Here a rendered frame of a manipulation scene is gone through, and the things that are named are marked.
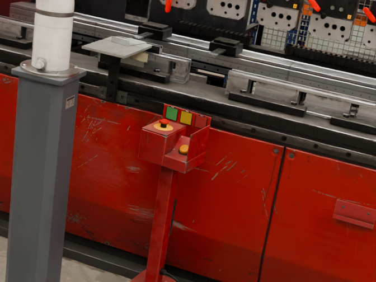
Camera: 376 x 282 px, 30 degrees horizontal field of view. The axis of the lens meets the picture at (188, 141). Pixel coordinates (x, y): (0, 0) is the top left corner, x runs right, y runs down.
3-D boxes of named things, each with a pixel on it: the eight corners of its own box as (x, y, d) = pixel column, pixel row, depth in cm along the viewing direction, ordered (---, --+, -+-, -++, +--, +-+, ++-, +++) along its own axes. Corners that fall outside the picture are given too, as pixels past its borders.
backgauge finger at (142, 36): (122, 39, 292) (123, 27, 291) (146, 31, 316) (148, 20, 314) (148, 45, 289) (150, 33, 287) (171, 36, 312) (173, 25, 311)
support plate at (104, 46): (81, 48, 265) (81, 46, 265) (112, 38, 289) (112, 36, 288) (124, 58, 260) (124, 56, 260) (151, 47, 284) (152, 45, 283)
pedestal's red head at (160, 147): (137, 158, 259) (143, 112, 252) (158, 147, 272) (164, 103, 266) (184, 174, 251) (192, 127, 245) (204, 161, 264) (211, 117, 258)
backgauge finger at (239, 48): (196, 56, 283) (198, 44, 281) (216, 46, 306) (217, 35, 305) (224, 62, 280) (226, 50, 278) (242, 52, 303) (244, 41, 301)
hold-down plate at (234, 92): (227, 99, 271) (229, 92, 270) (231, 95, 276) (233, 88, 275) (302, 117, 263) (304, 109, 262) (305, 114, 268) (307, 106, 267)
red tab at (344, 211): (332, 217, 261) (336, 201, 258) (333, 215, 263) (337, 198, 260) (372, 229, 257) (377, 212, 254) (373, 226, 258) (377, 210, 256)
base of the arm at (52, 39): (61, 81, 217) (66, 23, 211) (8, 69, 222) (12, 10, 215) (89, 70, 234) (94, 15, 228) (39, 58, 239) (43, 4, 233)
